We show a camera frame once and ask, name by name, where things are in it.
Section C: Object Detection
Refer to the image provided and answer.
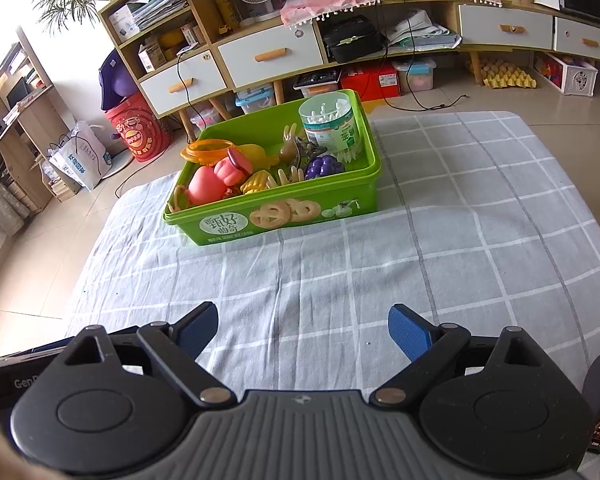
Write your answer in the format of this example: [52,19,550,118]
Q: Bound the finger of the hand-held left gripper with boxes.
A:
[10,337,83,358]

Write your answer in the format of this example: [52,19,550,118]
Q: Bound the grey checked blanket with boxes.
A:
[65,110,600,396]

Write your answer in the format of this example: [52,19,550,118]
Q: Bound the white drawer with knob handle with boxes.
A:
[457,4,555,51]

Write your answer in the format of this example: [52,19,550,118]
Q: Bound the brown tortoiseshell hair claw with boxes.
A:
[295,140,329,162]

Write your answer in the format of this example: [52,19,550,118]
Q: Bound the clear cotton swab jar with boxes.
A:
[299,92,362,163]

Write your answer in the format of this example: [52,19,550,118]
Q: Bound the red cardboard box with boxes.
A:
[340,62,400,101]

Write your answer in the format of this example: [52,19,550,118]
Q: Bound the yellow can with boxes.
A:
[216,0,241,30]

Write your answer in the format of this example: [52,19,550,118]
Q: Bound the red printed bucket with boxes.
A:
[105,92,172,162]

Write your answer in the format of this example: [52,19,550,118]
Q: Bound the small clear storage box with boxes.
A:
[190,107,221,133]

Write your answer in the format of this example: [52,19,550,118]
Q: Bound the black power cable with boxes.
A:
[360,0,471,111]

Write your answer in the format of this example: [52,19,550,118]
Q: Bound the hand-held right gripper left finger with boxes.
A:
[60,301,236,408]

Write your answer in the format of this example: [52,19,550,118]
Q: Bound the purple grape toy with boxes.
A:
[305,155,345,181]

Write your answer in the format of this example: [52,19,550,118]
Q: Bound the tan octopus-shaped massager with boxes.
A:
[275,165,307,189]
[279,124,307,163]

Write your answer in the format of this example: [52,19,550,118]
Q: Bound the clear storage box pink contents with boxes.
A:
[392,57,438,93]

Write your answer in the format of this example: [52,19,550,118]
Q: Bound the white openwork crate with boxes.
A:
[532,52,599,97]

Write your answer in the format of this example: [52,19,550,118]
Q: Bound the white shopping bag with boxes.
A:
[47,120,112,192]

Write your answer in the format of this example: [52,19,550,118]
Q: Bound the white carton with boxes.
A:
[109,4,140,43]

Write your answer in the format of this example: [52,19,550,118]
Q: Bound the yellow ribbed toy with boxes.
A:
[240,170,274,196]

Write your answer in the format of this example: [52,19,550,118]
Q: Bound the black bag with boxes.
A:
[322,15,386,63]

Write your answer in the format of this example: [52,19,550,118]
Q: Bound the pile of folded papers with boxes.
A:
[385,10,463,51]

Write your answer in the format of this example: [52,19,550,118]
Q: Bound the pink and red toy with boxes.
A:
[187,147,253,206]

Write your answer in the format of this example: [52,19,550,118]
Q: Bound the stack of papers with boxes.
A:
[132,0,188,31]

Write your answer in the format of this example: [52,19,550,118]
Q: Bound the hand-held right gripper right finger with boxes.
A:
[371,304,548,407]

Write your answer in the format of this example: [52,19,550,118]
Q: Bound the small cardboard box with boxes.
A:
[139,42,167,72]

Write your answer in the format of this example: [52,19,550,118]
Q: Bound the clear storage box blue lid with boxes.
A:
[235,85,276,115]

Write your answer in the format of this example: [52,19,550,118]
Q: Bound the wooden shelf desk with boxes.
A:
[0,27,71,216]

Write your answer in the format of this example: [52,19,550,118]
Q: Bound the green plastic box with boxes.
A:
[162,89,383,247]

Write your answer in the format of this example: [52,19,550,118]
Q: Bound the white drawer with keyhole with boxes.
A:
[139,52,228,117]

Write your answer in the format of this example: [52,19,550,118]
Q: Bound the small white drawer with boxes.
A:
[552,16,600,63]

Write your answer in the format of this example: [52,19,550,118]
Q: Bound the wide white drawer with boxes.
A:
[217,25,326,90]

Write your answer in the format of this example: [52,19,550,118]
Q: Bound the clear storage box black lid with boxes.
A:
[294,70,342,98]

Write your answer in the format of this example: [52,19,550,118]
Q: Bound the yellow egg tray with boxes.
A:
[482,67,538,90]

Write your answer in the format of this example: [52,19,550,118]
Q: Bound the orange ribbed plastic cup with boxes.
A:
[181,139,237,166]

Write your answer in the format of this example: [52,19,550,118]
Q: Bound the black drawer-side cable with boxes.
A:
[176,47,217,136]

